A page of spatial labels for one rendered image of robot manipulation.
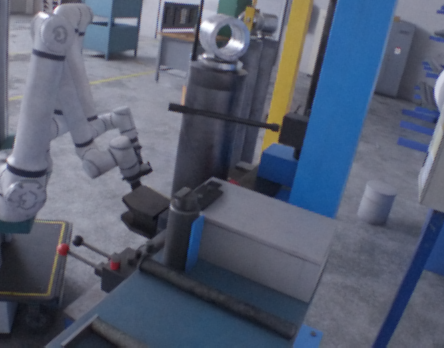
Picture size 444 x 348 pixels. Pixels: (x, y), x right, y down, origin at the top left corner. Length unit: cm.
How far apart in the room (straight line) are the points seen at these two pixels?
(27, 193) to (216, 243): 81
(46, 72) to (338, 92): 96
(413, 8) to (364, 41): 1073
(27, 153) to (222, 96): 73
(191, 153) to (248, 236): 57
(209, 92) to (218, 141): 18
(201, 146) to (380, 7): 75
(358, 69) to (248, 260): 64
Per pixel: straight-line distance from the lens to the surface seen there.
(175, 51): 763
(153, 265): 103
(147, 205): 148
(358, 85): 130
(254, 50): 282
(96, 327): 89
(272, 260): 105
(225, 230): 106
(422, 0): 1202
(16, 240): 249
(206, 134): 149
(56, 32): 149
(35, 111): 156
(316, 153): 136
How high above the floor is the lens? 172
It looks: 22 degrees down
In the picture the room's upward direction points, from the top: 10 degrees clockwise
